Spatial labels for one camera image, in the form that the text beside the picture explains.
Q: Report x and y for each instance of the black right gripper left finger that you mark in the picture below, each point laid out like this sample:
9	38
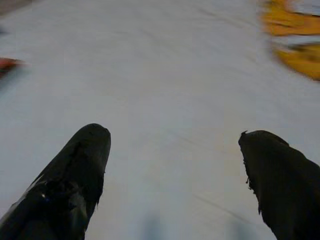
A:
65	187

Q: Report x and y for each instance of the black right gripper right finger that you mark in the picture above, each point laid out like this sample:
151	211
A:
285	187

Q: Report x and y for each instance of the red cloth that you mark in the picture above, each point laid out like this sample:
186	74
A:
8	63

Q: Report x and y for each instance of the white quilted mattress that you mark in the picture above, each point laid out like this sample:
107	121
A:
160	75

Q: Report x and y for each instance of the yellow floral blanket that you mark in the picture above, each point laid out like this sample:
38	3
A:
295	25

